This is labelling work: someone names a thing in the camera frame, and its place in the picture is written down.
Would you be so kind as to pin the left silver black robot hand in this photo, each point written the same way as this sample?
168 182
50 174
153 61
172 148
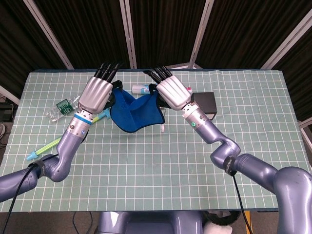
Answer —
95 95

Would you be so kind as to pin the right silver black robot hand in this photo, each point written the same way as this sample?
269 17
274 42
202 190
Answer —
174 92

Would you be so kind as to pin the blue microfiber cloth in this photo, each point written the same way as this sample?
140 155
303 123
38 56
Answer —
136 114

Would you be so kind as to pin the black cardboard box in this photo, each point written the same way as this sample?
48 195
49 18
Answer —
206 101

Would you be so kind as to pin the white blue plastic bag roll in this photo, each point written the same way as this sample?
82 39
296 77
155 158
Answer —
140 89

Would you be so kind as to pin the clear water bottle green label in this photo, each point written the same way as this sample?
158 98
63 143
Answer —
59 109

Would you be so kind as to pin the green blue toy water pump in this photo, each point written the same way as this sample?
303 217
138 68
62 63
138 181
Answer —
44 149

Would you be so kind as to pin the green grid tablecloth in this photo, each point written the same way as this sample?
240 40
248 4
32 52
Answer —
146 170

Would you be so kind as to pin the black electronic device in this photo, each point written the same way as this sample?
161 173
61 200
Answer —
6 112

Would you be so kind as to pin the purple robot torso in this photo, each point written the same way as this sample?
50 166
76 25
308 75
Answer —
151 223

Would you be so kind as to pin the white partition frame post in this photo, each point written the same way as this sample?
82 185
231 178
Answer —
201 36
8 93
287 44
306 129
129 36
48 35

